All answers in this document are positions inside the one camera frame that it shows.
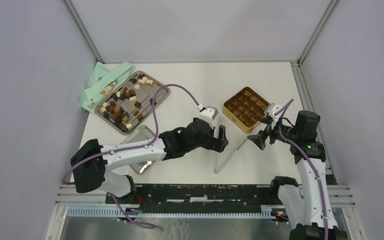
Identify steel serving tongs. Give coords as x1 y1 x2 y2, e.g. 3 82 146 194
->
213 115 248 175

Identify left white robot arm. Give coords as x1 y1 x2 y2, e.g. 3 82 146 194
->
70 117 228 204

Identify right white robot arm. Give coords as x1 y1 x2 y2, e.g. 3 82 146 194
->
248 110 348 240

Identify gold chocolate box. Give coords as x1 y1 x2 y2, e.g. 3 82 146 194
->
222 86 270 134

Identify steel chocolate tray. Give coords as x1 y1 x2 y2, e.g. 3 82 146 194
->
95 71 170 135

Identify silver box lid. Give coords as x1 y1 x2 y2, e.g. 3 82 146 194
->
120 125 159 175

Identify green patterned cloth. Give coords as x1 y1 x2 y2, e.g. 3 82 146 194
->
79 62 135 114

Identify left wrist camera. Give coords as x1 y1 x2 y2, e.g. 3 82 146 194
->
199 106 218 123

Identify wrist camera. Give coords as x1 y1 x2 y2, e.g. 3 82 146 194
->
199 106 218 123
264 103 282 121

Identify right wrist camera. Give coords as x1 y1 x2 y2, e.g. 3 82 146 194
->
264 103 282 121

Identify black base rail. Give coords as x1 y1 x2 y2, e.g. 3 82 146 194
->
117 184 282 214

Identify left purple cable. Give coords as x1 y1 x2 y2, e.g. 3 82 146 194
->
62 83 206 230

